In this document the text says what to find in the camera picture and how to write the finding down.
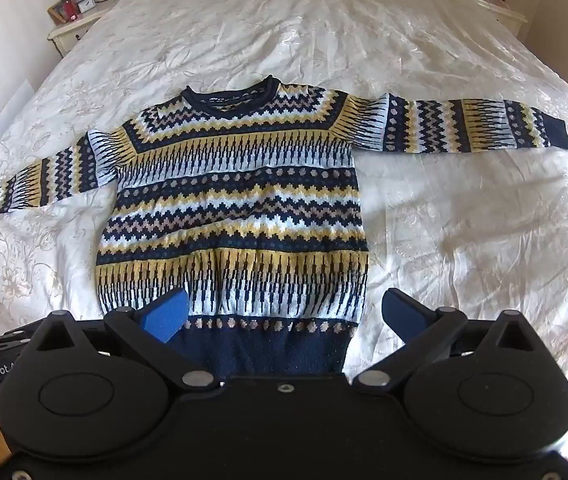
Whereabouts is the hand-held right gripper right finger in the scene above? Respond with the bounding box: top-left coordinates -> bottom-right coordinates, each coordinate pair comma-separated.
353,287 -> 547,393

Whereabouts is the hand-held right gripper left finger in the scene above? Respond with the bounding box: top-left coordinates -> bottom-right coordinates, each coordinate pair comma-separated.
24,287 -> 220,392

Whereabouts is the navy yellow white patterned sweater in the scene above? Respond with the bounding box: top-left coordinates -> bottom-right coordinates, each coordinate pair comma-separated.
0,75 -> 568,378

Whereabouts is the white floral bedspread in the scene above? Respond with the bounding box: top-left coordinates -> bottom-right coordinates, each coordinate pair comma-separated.
0,0 -> 568,381

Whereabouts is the cream bedside table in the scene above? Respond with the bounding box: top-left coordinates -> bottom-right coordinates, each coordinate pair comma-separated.
46,0 -> 115,58
439,0 -> 530,37

